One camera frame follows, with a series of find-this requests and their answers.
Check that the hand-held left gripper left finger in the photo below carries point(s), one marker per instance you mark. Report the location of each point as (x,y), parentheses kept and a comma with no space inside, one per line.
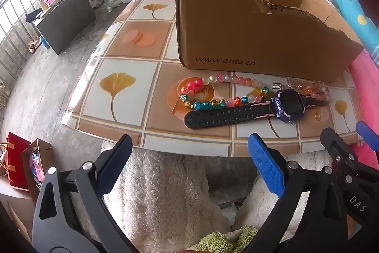
(117,158)

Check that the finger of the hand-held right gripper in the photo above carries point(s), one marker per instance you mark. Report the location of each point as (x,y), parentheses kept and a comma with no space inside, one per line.
(368,136)
(340,152)

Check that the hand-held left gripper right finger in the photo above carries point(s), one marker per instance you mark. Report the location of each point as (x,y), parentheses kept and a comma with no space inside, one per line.
(265,164)

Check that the black and purple smartwatch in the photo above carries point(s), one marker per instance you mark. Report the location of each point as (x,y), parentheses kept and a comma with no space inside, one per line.
(284,104)

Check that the brown cardboard box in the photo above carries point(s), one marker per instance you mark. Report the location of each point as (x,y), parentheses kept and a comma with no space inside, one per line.
(237,33)

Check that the tile pattern tablecloth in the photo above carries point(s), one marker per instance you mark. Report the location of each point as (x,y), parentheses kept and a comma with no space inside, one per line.
(118,110)

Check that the pink floral blanket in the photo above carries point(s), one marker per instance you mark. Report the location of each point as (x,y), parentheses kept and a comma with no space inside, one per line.
(365,84)

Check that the white fleece clothing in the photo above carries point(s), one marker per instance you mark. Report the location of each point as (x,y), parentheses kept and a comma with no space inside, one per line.
(165,187)

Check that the brown paper bag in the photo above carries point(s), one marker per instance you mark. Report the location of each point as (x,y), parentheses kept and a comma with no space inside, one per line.
(40,158)

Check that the green fluffy cloth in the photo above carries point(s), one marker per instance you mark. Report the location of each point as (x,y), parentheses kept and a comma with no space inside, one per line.
(225,238)

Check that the red gift bag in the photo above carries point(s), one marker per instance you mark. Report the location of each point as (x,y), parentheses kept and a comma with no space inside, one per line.
(17,161)

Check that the blue cartoon pillow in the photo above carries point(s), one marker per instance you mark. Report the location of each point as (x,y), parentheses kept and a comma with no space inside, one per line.
(355,13)

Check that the dark grey cabinet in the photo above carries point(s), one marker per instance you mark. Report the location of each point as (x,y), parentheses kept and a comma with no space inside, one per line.
(68,21)

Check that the metal window railing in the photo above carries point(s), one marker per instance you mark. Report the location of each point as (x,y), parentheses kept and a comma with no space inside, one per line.
(17,18)

